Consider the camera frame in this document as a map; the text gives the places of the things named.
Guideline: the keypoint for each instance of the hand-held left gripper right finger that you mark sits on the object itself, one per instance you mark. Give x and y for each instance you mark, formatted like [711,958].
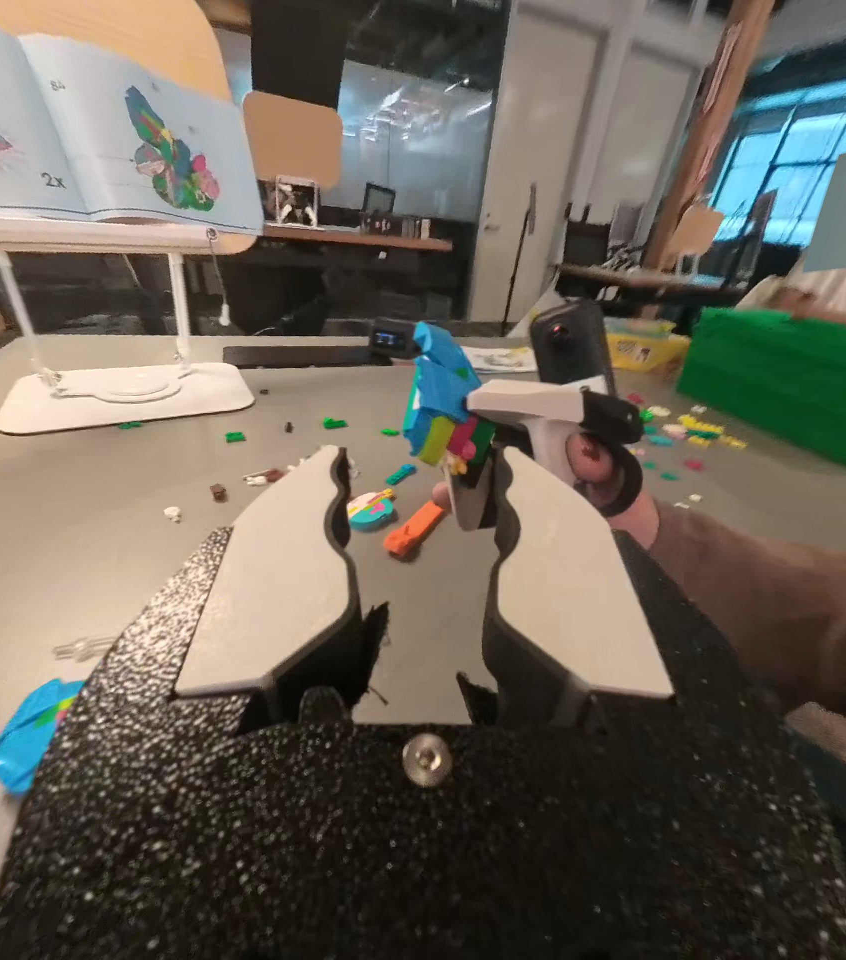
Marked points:
[573,600]

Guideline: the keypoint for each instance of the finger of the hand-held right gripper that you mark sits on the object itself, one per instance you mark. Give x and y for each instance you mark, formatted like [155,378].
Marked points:
[477,495]
[524,401]

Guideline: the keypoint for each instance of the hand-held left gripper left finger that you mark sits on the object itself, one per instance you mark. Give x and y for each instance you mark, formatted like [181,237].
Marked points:
[273,570]

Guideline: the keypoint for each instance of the multicoloured lego butterfly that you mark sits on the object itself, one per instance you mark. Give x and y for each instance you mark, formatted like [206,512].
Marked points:
[438,375]

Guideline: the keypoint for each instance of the person's right forearm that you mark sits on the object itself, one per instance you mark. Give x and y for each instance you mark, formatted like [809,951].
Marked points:
[775,607]

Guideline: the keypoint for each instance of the teal lego piece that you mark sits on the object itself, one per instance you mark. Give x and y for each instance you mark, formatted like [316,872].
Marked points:
[401,473]

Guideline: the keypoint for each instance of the white round lego wing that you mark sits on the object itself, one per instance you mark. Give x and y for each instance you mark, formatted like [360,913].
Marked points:
[372,511]

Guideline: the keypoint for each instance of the scattered pile of lego bricks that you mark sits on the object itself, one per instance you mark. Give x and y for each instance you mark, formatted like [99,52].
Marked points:
[692,435]

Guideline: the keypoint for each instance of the clear lego antenna piece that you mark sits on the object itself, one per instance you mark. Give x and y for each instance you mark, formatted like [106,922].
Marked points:
[82,649]

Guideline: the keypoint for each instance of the blue lego wing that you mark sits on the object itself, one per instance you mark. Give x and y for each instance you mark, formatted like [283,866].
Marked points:
[29,739]

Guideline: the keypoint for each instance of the person's right hand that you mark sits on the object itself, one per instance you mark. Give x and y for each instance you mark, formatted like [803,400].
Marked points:
[591,465]

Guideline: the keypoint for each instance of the yellow box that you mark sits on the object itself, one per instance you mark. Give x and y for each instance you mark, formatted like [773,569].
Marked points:
[644,349]

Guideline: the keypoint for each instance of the orange brick separator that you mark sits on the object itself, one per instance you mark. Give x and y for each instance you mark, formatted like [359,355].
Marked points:
[411,532]

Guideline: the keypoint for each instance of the white door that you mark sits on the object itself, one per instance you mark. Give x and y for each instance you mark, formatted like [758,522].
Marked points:
[543,165]

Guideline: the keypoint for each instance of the white book stand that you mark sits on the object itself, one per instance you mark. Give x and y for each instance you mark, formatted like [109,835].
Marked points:
[130,394]

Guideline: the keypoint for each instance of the wooden shelf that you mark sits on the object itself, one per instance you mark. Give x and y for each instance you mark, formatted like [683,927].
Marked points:
[363,238]

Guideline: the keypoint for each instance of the green plastic bin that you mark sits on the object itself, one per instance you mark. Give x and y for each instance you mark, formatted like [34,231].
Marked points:
[805,375]

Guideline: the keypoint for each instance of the wooden beam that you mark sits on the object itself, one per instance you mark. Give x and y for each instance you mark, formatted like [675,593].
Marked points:
[707,127]

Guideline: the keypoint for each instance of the open instruction booklet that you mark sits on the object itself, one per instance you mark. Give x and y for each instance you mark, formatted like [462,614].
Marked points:
[93,135]

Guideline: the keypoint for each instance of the black picture frame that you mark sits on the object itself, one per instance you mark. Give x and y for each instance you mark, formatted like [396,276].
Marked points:
[378,199]

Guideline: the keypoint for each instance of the clear picture frame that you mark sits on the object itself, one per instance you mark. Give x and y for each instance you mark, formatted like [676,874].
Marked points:
[295,201]

